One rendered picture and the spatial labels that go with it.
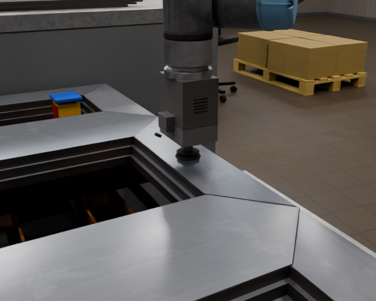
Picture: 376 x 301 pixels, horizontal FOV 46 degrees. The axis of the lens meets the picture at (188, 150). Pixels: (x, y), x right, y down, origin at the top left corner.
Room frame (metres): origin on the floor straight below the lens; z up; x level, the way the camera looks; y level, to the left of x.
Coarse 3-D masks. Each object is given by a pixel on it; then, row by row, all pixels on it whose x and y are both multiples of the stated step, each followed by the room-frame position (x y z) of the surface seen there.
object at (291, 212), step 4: (272, 204) 0.52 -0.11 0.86; (276, 204) 0.52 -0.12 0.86; (280, 204) 0.52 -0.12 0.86; (276, 208) 0.51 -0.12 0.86; (280, 208) 0.51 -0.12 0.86; (284, 208) 0.51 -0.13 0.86; (288, 208) 0.51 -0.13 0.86; (292, 208) 0.51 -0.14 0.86; (296, 208) 0.51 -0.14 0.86; (284, 212) 0.50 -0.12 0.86; (288, 212) 0.50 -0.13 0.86; (292, 212) 0.50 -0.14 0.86; (296, 212) 0.50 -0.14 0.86; (288, 216) 0.49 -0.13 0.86; (292, 216) 0.49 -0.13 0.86; (296, 216) 0.49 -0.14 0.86; (292, 220) 0.48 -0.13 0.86; (296, 220) 0.48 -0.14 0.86
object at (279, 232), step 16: (224, 208) 0.51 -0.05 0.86; (240, 208) 0.51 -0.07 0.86; (256, 208) 0.51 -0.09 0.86; (272, 208) 0.51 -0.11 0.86; (256, 224) 0.47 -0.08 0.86; (272, 224) 0.47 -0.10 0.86; (288, 224) 0.47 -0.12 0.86; (272, 240) 0.44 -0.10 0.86; (288, 240) 0.44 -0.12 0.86; (288, 256) 0.41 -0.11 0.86
